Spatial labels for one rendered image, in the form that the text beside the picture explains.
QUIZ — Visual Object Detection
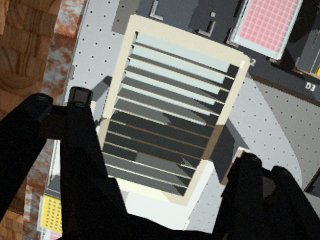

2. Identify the dark grey rectangular pad with rg label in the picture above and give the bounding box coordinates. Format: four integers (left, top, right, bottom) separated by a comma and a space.
306, 171, 320, 198

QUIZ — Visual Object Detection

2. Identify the white well plate with pink wells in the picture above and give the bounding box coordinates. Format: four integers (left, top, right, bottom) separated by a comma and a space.
230, 0, 303, 60

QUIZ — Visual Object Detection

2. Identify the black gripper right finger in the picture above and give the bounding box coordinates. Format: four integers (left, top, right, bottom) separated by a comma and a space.
211, 118, 320, 240

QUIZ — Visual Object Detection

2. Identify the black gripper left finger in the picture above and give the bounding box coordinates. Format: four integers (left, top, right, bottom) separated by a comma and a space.
0, 75, 139, 240

